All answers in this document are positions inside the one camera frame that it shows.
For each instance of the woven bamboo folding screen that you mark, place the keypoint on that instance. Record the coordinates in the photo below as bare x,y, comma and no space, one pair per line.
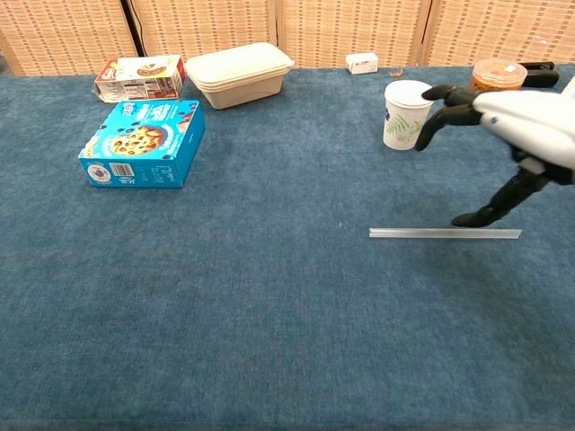
341,27

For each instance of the white paper cup leaf print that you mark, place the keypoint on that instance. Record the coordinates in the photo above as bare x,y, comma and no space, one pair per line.
402,121

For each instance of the black tripod stand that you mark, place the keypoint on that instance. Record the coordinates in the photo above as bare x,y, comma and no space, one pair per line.
130,24

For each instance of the red white snack box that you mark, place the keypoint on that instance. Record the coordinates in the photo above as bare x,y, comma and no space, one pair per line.
139,78

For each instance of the black stapler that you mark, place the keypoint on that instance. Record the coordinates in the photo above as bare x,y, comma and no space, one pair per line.
541,75

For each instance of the beige lidded lunch container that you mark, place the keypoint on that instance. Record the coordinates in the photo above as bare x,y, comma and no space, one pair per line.
238,76

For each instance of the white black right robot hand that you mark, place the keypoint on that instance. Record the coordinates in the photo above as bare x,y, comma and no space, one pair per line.
521,116

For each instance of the clear jar with brown contents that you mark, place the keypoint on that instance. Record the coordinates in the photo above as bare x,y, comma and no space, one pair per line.
496,74

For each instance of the small brown scrap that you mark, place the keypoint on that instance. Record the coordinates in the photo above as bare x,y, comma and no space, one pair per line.
396,72

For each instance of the blue cookie box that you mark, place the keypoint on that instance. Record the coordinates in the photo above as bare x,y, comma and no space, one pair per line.
144,143

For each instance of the small white cardboard box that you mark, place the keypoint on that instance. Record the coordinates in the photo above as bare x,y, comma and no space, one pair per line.
361,63

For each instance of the blue carpet table cover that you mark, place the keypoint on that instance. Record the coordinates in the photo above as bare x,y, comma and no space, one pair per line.
269,292

